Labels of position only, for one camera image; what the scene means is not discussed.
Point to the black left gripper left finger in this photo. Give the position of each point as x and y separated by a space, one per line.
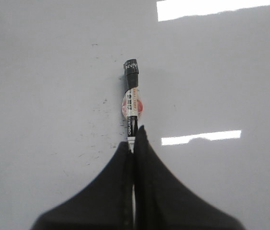
105 204

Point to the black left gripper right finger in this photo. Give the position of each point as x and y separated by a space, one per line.
164 203

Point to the black whiteboard marker with label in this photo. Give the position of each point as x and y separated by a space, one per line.
132 106

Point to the white glossy whiteboard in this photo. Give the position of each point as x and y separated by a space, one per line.
204 80

